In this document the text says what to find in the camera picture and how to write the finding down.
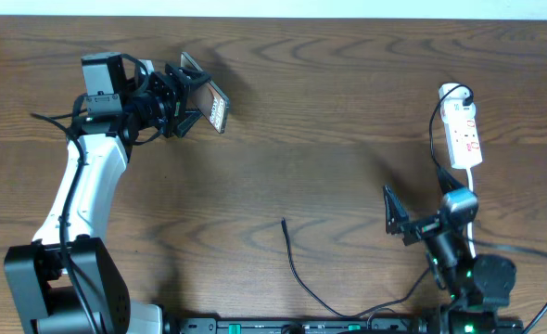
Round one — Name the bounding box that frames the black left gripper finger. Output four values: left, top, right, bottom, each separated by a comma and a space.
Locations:
165, 63, 211, 88
174, 109, 203, 138

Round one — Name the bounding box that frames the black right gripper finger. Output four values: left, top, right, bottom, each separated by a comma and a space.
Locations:
436, 166, 464, 195
383, 186, 410, 235

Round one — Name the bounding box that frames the black charger cable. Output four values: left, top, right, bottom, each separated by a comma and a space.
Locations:
280, 83, 475, 320

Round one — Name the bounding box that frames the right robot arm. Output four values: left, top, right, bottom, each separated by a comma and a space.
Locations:
383, 170, 519, 333

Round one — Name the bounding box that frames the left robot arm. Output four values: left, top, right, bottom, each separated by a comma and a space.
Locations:
4, 53, 230, 333

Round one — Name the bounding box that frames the white power strip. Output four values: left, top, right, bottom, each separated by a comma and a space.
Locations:
439, 83, 483, 170

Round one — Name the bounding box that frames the white power strip cord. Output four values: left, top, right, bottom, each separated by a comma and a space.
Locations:
465, 167, 478, 259

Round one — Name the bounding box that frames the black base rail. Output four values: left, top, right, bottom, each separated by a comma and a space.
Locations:
162, 315, 524, 334

